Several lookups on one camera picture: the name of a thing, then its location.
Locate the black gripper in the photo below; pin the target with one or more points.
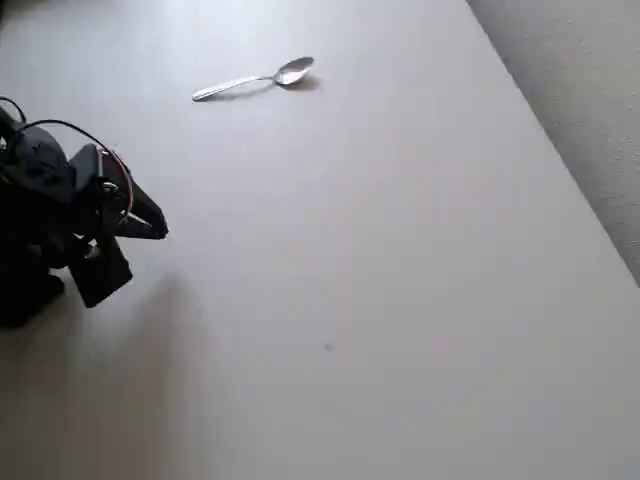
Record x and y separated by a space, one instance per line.
148 214

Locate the silver metal spoon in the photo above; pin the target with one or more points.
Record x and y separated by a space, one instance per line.
295 71

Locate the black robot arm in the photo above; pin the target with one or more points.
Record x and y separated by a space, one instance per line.
35 200

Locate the black square camera box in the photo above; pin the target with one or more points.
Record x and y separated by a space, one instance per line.
102 272

